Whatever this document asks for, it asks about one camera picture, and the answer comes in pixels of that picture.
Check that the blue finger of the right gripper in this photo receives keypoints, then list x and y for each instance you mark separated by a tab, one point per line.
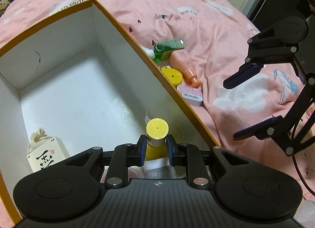
262	130
245	72

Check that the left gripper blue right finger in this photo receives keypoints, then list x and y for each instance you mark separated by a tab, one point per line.
171	149

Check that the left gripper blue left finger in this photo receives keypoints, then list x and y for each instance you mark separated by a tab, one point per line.
141	147

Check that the yellow capped bottle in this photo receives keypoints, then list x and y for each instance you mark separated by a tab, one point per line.
156	165

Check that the pink tube bottle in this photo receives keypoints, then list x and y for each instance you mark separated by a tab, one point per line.
182	61

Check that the green dotted bottle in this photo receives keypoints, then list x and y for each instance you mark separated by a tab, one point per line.
163	50

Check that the white cloth tea pouch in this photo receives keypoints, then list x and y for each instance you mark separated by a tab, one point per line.
44	151

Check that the pink rectangular tin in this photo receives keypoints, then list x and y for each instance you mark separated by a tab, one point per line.
192	95

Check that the yellow round case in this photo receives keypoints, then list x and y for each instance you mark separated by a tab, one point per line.
174	76

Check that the orange cardboard box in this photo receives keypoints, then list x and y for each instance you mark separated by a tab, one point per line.
81	77

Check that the pink patterned bed cover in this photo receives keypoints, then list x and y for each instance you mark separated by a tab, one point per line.
252	181

